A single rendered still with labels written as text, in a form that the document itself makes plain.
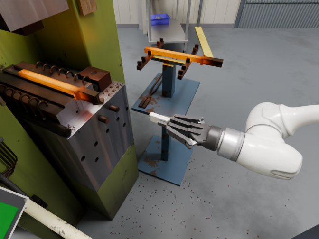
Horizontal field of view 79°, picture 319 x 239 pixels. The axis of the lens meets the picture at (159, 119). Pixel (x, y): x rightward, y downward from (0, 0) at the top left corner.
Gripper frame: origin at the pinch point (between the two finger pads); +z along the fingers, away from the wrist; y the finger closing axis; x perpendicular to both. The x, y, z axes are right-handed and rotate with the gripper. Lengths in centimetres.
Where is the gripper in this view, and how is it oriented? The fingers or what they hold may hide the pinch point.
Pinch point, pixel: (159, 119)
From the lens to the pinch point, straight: 64.4
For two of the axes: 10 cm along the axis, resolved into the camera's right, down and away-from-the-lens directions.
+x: 0.0, -7.0, -7.2
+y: 4.3, -6.4, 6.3
